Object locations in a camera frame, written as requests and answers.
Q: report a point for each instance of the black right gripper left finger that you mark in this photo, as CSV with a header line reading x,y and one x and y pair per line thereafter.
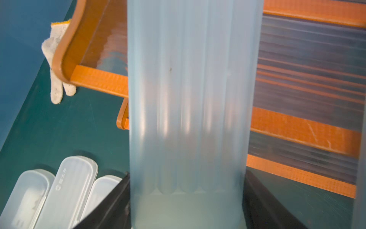
x,y
114,212

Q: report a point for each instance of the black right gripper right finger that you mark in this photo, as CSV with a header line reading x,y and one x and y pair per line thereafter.
x,y
262,210

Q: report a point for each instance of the light blue pencil case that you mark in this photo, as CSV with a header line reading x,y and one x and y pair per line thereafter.
x,y
191,73

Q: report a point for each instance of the clear pencil case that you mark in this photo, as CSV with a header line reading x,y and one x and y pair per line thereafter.
x,y
27,199
101,188
68,194

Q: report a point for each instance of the orange three-tier shelf rack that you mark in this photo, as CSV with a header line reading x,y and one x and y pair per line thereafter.
x,y
309,91

